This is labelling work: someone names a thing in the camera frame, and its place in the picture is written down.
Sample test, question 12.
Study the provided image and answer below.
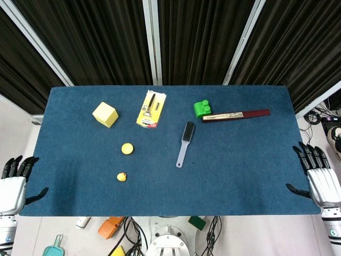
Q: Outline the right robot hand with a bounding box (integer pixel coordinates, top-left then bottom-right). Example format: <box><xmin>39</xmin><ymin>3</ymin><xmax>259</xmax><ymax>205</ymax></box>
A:
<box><xmin>286</xmin><ymin>141</ymin><xmax>341</xmax><ymax>210</ymax></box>

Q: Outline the black and white shoe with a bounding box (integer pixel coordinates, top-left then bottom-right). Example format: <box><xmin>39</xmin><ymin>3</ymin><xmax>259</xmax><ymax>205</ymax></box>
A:
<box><xmin>326</xmin><ymin>125</ymin><xmax>341</xmax><ymax>160</ymax></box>

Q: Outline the orange box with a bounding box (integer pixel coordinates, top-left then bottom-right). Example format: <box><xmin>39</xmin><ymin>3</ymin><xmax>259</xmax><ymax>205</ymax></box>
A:
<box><xmin>97</xmin><ymin>216</ymin><xmax>126</xmax><ymax>240</ymax></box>

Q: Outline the green sponge block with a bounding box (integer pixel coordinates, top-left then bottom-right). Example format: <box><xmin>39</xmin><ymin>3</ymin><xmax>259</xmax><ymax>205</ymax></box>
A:
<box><xmin>188</xmin><ymin>216</ymin><xmax>207</xmax><ymax>230</ymax></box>

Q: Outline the white frame post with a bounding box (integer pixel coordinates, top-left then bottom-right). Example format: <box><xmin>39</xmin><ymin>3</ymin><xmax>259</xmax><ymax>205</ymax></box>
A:
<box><xmin>295</xmin><ymin>79</ymin><xmax>341</xmax><ymax>119</ymax></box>
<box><xmin>0</xmin><ymin>0</ymin><xmax>75</xmax><ymax>87</ymax></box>
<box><xmin>222</xmin><ymin>0</ymin><xmax>264</xmax><ymax>86</ymax></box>
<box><xmin>142</xmin><ymin>0</ymin><xmax>163</xmax><ymax>86</ymax></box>

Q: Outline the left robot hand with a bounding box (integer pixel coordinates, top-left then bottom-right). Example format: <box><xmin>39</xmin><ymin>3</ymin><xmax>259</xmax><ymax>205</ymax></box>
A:
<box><xmin>0</xmin><ymin>155</ymin><xmax>50</xmax><ymax>216</ymax></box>

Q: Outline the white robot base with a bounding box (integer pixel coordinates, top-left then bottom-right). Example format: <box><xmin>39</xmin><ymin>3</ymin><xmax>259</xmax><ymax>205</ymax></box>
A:
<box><xmin>132</xmin><ymin>215</ymin><xmax>217</xmax><ymax>256</ymax></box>

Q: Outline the black cable bundle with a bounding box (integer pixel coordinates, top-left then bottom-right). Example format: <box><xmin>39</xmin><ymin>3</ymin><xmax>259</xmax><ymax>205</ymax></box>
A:
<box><xmin>117</xmin><ymin>216</ymin><xmax>150</xmax><ymax>256</ymax></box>

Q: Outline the black brush with grey handle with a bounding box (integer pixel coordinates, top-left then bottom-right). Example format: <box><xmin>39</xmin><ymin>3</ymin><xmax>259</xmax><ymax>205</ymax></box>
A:
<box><xmin>175</xmin><ymin>122</ymin><xmax>196</xmax><ymax>169</ymax></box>

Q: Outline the teal plastic scoop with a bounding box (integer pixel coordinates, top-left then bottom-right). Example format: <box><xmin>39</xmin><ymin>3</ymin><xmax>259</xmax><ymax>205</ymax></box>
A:
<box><xmin>42</xmin><ymin>234</ymin><xmax>66</xmax><ymax>256</ymax></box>

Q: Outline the white bottle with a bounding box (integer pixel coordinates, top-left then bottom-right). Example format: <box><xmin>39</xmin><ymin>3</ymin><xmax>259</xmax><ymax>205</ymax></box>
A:
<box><xmin>75</xmin><ymin>216</ymin><xmax>92</xmax><ymax>230</ymax></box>

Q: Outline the razor in yellow package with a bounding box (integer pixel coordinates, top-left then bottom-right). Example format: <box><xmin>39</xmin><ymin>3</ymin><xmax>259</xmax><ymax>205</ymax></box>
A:
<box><xmin>136</xmin><ymin>90</ymin><xmax>167</xmax><ymax>130</ymax></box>

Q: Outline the yellow foam cube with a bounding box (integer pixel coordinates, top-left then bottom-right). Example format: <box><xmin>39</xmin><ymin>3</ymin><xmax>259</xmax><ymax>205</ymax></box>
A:
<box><xmin>92</xmin><ymin>101</ymin><xmax>119</xmax><ymax>129</ymax></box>

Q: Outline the blue felt table cover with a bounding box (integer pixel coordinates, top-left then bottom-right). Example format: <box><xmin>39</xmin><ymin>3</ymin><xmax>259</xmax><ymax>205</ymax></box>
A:
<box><xmin>18</xmin><ymin>84</ymin><xmax>322</xmax><ymax>217</ymax></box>

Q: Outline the dark red folding fan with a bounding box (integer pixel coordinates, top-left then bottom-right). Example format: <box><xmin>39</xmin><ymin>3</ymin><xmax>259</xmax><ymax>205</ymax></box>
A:
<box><xmin>201</xmin><ymin>108</ymin><xmax>271</xmax><ymax>124</ymax></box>

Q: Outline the green plastic block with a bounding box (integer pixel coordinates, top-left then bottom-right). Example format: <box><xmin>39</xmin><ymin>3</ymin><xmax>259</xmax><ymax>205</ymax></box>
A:
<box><xmin>193</xmin><ymin>99</ymin><xmax>213</xmax><ymax>119</ymax></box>

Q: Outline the yellow sponge block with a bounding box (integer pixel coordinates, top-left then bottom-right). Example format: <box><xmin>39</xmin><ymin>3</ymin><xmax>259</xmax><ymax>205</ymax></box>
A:
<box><xmin>109</xmin><ymin>245</ymin><xmax>127</xmax><ymax>256</ymax></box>

